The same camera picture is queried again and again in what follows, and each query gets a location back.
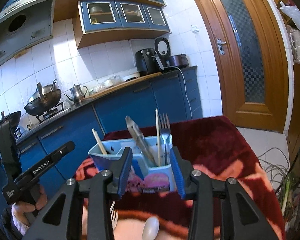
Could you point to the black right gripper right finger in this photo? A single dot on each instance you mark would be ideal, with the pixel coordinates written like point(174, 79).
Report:
point(241, 218)

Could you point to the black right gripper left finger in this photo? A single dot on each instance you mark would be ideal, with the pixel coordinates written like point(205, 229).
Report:
point(61, 218)

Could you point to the silver metal fork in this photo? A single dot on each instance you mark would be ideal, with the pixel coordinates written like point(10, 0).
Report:
point(165, 132)

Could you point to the person's left hand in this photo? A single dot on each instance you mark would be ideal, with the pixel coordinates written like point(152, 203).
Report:
point(20, 208)

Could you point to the silver fork on blanket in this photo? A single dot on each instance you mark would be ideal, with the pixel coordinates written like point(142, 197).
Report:
point(114, 215)

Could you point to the blue white utensil holder box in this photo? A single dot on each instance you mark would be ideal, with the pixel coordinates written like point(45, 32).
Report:
point(143, 177)

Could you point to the red pink floral blanket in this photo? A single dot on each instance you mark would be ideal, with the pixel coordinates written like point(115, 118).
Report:
point(215, 147)

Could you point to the bamboo chopstick diagonal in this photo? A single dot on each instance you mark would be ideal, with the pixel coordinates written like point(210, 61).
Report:
point(99, 142)

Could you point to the cream plastic spoon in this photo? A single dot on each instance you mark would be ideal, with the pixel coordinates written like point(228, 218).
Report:
point(151, 228)

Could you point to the gas stove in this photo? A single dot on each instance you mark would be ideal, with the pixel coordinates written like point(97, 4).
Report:
point(29, 122)

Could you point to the black wok on stove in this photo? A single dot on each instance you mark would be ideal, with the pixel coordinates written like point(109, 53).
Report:
point(44, 99)

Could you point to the steel kettle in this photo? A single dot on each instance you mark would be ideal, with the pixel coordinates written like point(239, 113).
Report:
point(77, 94)

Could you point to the dark slow cooker pot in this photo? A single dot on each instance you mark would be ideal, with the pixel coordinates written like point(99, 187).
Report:
point(179, 61)

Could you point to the black air fryer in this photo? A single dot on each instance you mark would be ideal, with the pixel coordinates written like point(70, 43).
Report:
point(148, 62)

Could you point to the wooden door with glass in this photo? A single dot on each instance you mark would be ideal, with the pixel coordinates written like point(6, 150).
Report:
point(251, 61)

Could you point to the grey range hood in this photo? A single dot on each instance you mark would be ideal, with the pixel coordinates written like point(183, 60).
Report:
point(24, 24)

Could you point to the white plastic bag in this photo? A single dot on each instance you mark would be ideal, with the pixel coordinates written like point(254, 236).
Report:
point(291, 11)

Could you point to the blue wall cabinets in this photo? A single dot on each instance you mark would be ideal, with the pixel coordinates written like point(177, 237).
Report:
point(97, 21)

